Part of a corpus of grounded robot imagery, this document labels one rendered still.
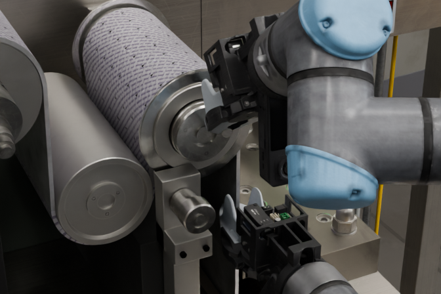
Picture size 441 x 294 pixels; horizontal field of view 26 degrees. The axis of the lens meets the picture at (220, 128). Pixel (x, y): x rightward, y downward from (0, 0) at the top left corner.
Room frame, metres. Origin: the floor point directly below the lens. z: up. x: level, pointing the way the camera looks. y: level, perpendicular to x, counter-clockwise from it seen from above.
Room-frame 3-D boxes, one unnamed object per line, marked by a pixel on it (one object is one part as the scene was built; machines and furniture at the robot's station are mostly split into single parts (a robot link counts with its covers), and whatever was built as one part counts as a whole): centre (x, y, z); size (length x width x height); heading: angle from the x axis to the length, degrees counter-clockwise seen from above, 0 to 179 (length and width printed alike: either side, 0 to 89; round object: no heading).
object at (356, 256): (1.23, -0.06, 1.00); 0.40 x 0.16 x 0.06; 25
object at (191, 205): (0.92, 0.03, 1.18); 0.04 x 0.02 x 0.04; 115
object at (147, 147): (1.00, 0.03, 1.25); 0.15 x 0.01 x 0.15; 115
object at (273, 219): (0.93, -0.07, 1.12); 0.12 x 0.08 x 0.09; 25
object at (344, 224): (1.10, -0.17, 1.05); 0.04 x 0.04 x 0.04
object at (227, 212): (1.02, -0.01, 1.11); 0.09 x 0.03 x 0.06; 27
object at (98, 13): (1.23, 0.14, 1.25); 0.15 x 0.01 x 0.15; 115
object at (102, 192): (1.07, 0.19, 1.17); 0.26 x 0.12 x 0.12; 25
